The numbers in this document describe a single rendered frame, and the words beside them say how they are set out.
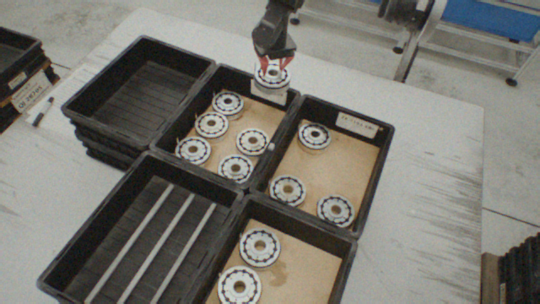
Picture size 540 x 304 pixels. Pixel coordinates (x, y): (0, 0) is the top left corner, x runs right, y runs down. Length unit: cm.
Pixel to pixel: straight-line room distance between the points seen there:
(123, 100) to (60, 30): 193
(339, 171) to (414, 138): 44
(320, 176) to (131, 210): 54
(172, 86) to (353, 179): 68
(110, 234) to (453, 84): 251
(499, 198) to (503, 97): 88
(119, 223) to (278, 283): 44
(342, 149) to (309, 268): 40
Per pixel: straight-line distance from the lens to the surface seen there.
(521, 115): 302
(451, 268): 126
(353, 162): 116
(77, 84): 163
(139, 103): 130
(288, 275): 97
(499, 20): 295
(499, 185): 253
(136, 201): 108
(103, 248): 104
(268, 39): 87
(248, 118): 122
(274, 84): 103
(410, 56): 180
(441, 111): 164
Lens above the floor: 174
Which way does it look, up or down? 54 degrees down
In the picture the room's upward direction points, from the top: 6 degrees clockwise
